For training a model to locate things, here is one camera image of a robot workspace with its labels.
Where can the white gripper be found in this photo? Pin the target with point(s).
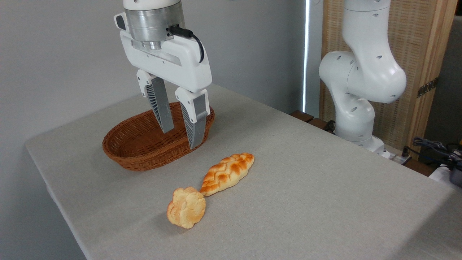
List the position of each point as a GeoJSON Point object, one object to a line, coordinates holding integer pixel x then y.
{"type": "Point", "coordinates": [180, 68]}

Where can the long braided bread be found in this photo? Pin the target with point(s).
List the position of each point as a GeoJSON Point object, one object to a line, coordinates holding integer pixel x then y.
{"type": "Point", "coordinates": [227, 173]}

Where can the brown wicker basket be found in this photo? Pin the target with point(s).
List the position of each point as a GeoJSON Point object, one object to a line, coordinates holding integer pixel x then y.
{"type": "Point", "coordinates": [137, 144]}

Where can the round flower-shaped bread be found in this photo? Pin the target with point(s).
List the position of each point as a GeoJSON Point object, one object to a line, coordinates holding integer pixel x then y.
{"type": "Point", "coordinates": [186, 207]}

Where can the grey tablecloth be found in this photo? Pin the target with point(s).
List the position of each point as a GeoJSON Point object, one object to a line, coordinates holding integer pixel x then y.
{"type": "Point", "coordinates": [288, 187]}

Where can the wooden woven folding screen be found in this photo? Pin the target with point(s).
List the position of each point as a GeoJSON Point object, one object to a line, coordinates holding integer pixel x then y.
{"type": "Point", "coordinates": [415, 43]}

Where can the brass screen hinge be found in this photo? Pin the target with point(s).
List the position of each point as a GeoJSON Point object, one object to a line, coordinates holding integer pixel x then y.
{"type": "Point", "coordinates": [427, 87]}

